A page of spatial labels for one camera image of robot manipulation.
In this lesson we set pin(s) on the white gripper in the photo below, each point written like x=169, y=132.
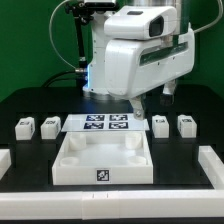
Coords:
x=134, y=67

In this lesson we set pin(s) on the white square table top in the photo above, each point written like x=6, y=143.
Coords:
x=105, y=157

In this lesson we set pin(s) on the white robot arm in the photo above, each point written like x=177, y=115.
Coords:
x=96, y=69

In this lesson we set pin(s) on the marker sheet with tags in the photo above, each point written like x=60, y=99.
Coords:
x=103, y=122

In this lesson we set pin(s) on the white right fence piece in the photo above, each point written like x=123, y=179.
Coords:
x=212, y=166

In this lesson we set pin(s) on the white fence piece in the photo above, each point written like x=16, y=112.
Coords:
x=212, y=166
x=5, y=161

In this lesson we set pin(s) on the white left fence piece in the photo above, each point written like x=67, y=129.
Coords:
x=5, y=161

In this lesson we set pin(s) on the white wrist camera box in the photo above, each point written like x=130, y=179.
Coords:
x=141, y=23

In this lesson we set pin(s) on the black camera on stand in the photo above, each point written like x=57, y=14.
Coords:
x=83, y=10

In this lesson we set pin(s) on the white front fence wall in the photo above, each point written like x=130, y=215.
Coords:
x=112, y=204

